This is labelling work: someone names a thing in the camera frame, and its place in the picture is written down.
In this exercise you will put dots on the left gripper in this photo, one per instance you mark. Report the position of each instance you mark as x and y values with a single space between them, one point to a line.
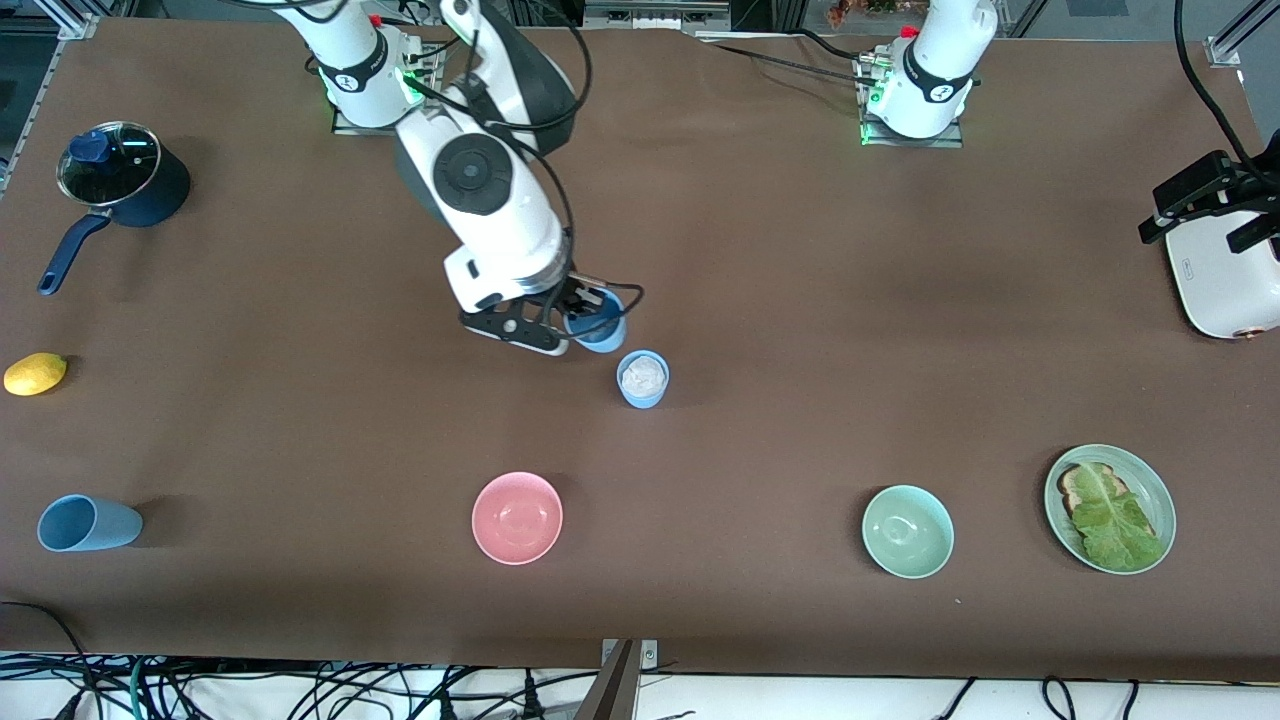
1232 187

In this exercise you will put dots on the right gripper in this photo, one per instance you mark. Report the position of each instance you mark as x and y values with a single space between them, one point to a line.
566 297

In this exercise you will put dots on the blue plastic cup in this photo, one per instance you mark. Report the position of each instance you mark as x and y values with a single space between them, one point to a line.
640 400
600 343
100 525

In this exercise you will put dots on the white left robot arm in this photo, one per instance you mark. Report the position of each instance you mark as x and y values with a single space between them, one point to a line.
935 60

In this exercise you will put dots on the white toaster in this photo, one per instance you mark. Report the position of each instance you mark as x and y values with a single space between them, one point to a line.
1220 290

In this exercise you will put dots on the crumpled white paper napkin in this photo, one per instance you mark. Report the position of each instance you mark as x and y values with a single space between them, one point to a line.
643 376

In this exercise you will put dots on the pink bowl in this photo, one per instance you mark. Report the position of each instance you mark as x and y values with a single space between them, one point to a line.
517 518

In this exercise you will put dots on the mint green plate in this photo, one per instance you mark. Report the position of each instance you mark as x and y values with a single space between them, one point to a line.
1150 490

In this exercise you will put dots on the grey metal box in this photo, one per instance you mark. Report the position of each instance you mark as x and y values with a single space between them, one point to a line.
650 15

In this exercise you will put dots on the toasted bread slice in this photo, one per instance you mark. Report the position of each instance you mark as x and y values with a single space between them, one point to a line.
1070 490

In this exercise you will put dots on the green lettuce leaf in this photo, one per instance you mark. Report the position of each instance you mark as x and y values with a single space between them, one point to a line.
1110 520

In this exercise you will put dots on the mint green bowl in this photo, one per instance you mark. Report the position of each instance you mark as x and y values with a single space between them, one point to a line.
907 532

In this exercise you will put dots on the dark blue saucepan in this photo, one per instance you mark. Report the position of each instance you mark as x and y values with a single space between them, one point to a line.
150 205

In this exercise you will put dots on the glass lid with blue knob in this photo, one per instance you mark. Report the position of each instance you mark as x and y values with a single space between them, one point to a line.
120 165

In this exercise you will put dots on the yellow lemon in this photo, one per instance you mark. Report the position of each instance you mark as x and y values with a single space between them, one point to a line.
35 374

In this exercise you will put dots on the aluminium frame profile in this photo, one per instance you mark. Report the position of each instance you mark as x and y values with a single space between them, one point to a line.
1225 48
40 90

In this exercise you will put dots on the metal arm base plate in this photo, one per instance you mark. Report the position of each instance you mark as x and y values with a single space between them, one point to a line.
385 131
910 143

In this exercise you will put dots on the small metal mount bracket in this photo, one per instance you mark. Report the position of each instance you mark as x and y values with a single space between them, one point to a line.
649 655

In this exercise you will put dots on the dark camera mount pole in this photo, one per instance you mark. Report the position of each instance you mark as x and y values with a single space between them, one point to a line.
612 695

